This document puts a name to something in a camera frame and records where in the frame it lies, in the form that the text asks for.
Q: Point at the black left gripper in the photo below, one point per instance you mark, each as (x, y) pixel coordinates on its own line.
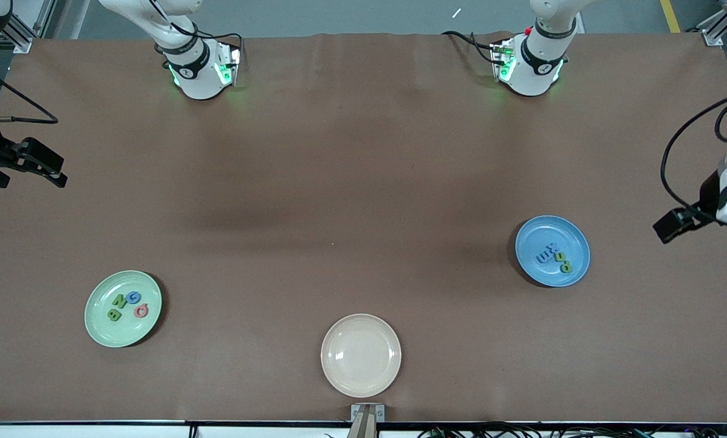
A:
(708, 196)

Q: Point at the brown table cover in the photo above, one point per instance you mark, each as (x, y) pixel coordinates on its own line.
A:
(339, 152)

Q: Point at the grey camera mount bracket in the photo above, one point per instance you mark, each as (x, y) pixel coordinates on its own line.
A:
(367, 413)

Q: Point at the beige plate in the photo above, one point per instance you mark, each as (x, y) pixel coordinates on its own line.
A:
(361, 356)

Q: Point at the yellow floor tape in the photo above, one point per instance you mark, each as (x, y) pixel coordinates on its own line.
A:
(672, 17)

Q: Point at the aluminium frame profile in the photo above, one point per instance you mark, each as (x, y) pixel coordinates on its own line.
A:
(713, 35)
(22, 44)

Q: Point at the green plate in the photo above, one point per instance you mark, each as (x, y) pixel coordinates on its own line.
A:
(123, 331)

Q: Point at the pink foam letter Q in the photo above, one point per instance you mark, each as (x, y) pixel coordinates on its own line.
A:
(137, 311)

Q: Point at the blue foam letter m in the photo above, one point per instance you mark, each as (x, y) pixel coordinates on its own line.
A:
(542, 256)

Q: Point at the green foam letter B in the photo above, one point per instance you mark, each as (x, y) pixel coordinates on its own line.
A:
(114, 315)

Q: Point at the blue foam letter G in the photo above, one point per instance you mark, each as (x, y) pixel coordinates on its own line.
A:
(129, 297)

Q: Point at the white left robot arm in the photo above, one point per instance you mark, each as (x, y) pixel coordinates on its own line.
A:
(530, 76)

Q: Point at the blue plate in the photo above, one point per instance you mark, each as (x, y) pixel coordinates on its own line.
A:
(539, 234)

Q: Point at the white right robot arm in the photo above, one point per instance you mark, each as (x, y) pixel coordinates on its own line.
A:
(199, 79)

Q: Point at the white table edge rail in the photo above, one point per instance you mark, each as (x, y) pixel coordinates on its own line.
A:
(95, 432)

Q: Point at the green foam letter n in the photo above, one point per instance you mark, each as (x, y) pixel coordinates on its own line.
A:
(119, 301)
(562, 266)

